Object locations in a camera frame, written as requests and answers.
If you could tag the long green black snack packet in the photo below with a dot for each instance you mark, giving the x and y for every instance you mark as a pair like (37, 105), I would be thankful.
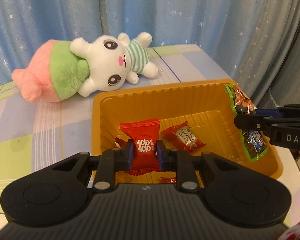
(258, 143)

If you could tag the checked pastel tablecloth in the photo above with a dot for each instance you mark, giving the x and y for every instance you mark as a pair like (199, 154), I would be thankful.
(27, 130)

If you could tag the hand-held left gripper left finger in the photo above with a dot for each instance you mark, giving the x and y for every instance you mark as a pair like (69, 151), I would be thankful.
(130, 155)

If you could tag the grey curtain with lace trim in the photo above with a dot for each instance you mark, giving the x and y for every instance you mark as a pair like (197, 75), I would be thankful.
(297, 80)

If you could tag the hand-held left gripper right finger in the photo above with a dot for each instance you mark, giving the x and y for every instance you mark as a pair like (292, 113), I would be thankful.
(160, 155)

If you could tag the red square candy packet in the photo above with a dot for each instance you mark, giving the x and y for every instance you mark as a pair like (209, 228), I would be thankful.
(145, 135)

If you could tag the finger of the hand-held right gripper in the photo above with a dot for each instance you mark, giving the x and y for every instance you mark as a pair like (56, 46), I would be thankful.
(250, 123)
(280, 112)

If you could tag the red white patterned cloth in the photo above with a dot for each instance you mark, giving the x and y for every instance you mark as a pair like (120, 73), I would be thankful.
(293, 232)

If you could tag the small red candy packet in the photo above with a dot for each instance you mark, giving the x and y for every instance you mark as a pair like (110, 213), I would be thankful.
(168, 179)

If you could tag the dark red snack packet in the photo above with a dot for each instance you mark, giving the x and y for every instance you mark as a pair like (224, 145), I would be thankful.
(118, 142)

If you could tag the blue star curtain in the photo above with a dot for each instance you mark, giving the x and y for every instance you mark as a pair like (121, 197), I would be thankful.
(165, 10)

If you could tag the red packet with white label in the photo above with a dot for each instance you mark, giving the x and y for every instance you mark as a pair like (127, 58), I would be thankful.
(182, 136)

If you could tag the orange plastic tray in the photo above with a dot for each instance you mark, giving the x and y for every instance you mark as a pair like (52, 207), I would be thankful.
(190, 100)

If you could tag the white rabbit carrot plush toy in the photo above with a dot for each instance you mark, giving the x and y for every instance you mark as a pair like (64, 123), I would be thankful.
(65, 70)

